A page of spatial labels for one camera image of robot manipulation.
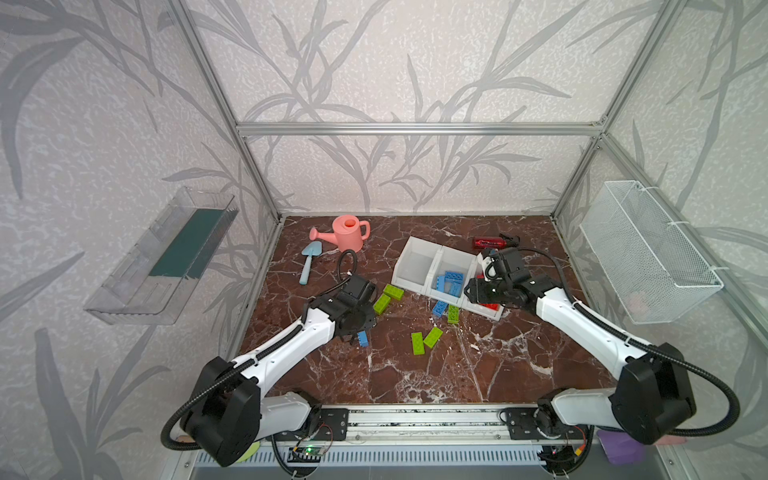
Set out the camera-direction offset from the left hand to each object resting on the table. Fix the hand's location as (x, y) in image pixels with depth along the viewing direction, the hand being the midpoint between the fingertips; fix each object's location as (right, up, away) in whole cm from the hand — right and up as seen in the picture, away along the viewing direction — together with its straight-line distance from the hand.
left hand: (374, 311), depth 85 cm
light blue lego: (+21, +6, +12) cm, 25 cm away
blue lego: (+20, -1, +9) cm, 22 cm away
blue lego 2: (-3, -9, +1) cm, 9 cm away
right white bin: (+33, -1, +5) cm, 34 cm away
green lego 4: (+13, -10, +2) cm, 17 cm away
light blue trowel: (-25, +17, +23) cm, 38 cm away
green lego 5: (+17, -9, +4) cm, 20 cm away
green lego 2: (+1, 0, +9) cm, 9 cm away
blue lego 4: (+25, +5, +14) cm, 29 cm away
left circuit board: (-15, -31, -14) cm, 37 cm away
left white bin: (+13, +12, +19) cm, 26 cm away
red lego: (+36, 0, +6) cm, 37 cm away
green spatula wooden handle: (-15, -12, -40) cm, 44 cm away
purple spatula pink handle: (+62, -31, -12) cm, 71 cm away
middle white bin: (+25, +13, +19) cm, 34 cm away
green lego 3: (+24, -3, +8) cm, 26 cm away
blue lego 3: (+25, +9, +14) cm, 30 cm away
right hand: (+29, +9, +1) cm, 30 cm away
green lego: (+6, +4, +11) cm, 13 cm away
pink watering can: (-11, +23, +17) cm, 31 cm away
